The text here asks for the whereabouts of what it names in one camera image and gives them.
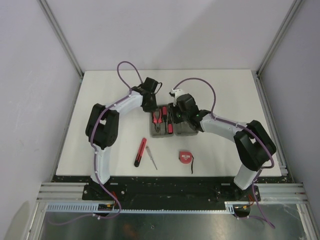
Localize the pink handle bit screwdriver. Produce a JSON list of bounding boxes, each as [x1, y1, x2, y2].
[[162, 106, 168, 123]]

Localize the small pink handle screwdriver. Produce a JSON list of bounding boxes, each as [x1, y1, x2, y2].
[[168, 123, 173, 134]]

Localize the grey plastic tool case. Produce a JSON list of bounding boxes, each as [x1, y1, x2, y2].
[[149, 103, 199, 138]]

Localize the pink black pliers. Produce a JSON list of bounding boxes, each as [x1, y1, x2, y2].
[[152, 108, 163, 133]]

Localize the red tape measure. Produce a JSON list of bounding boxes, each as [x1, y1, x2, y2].
[[179, 150, 195, 174]]

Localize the clear tester screwdriver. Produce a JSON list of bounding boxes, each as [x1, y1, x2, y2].
[[145, 146, 158, 170]]

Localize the pink black utility knife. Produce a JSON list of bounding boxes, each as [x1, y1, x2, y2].
[[134, 137, 147, 168]]

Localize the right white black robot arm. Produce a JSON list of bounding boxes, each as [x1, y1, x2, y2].
[[169, 89, 277, 201]]

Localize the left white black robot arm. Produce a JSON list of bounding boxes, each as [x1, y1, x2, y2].
[[85, 77, 162, 200]]

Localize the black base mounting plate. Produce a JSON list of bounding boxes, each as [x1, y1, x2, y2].
[[82, 176, 261, 203]]

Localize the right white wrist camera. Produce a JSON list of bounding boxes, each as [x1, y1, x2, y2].
[[169, 88, 186, 106]]

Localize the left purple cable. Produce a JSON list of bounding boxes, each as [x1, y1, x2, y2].
[[47, 60, 145, 225]]

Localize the left aluminium frame post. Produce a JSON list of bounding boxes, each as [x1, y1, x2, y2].
[[37, 0, 84, 79]]

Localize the aluminium frame post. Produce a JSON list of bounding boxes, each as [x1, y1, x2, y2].
[[37, 0, 84, 79], [256, 0, 305, 76]]

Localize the grey slotted cable duct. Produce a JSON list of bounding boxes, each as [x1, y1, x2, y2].
[[46, 202, 240, 214]]

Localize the right aluminium frame post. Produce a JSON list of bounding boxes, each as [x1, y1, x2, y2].
[[256, 0, 305, 76]]

